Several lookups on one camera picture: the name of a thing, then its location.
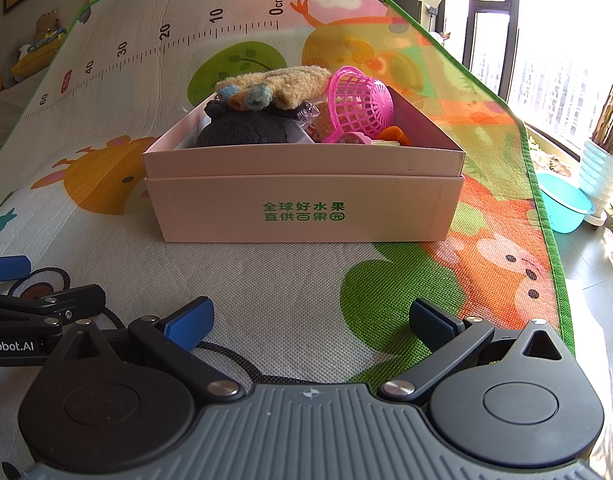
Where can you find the tan plush toy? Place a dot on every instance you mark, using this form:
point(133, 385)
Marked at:
point(296, 85)

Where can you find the black roll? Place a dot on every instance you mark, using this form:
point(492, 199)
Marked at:
point(301, 112)

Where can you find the grey sofa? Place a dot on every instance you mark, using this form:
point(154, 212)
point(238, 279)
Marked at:
point(6, 125)

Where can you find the brown plush bear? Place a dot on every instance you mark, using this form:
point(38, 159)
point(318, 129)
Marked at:
point(47, 22)

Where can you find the black plush toy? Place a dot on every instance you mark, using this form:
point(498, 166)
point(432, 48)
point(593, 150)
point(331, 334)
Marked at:
point(236, 130)

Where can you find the white plush duck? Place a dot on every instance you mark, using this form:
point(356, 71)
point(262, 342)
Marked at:
point(26, 50)

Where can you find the pink cardboard box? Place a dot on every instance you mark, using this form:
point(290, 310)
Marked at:
point(306, 220)

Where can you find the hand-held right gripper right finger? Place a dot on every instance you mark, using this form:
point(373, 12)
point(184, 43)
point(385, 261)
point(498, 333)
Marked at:
point(431, 320)

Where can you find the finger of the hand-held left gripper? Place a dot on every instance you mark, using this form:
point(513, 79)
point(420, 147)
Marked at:
point(46, 302)
point(6, 267)

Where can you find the teal plastic basin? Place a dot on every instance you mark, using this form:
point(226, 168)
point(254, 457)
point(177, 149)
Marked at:
point(561, 205)

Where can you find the white ribbed planter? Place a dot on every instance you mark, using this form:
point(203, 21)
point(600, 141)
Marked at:
point(601, 175)

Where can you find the pink toy strainer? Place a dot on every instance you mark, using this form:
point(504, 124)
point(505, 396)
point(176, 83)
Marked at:
point(381, 105)

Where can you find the cartoon printed play mat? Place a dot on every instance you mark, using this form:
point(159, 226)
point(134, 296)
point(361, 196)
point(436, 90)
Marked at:
point(286, 280)

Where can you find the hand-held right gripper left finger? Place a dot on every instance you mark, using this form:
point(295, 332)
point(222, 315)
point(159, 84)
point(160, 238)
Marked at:
point(189, 322)

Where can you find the orange plastic toy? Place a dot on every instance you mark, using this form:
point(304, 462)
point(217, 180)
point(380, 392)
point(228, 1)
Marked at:
point(394, 134)

